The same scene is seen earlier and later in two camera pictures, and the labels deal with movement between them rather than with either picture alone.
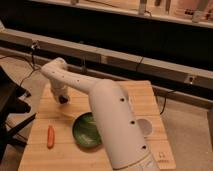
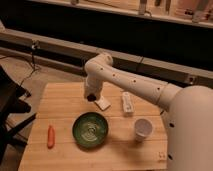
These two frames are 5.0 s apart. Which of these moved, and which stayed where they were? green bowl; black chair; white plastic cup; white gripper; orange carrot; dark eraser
Moved: dark eraser; white gripper
Stayed: green bowl; black chair; orange carrot; white plastic cup
